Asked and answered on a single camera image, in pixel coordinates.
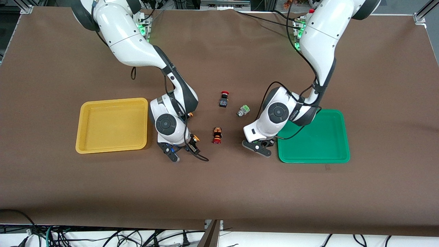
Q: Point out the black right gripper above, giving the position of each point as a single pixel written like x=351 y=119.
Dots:
x=192 y=144

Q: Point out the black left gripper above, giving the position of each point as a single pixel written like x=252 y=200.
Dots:
x=270 y=144

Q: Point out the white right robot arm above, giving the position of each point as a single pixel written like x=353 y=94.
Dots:
x=127 y=37

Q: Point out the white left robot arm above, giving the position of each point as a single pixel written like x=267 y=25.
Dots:
x=322 y=31

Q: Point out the red button orange body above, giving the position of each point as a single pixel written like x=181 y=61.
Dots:
x=217 y=134

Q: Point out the green button grey body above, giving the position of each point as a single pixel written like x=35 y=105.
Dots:
x=243 y=110

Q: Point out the green plastic tray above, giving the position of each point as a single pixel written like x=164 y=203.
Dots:
x=319 y=144

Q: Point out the brown table cover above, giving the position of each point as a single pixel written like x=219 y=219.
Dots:
x=219 y=192

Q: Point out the red button black body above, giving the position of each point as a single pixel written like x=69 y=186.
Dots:
x=224 y=101

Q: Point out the yellow plastic tray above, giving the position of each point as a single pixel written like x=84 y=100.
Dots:
x=113 y=125

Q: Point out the metal table edge bracket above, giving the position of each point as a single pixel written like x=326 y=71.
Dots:
x=208 y=223

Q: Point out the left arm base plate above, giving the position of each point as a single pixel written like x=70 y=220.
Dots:
x=299 y=32

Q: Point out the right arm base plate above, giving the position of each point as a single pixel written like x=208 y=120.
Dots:
x=145 y=27

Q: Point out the aluminium frame corner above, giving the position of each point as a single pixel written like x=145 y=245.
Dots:
x=26 y=9
x=421 y=15

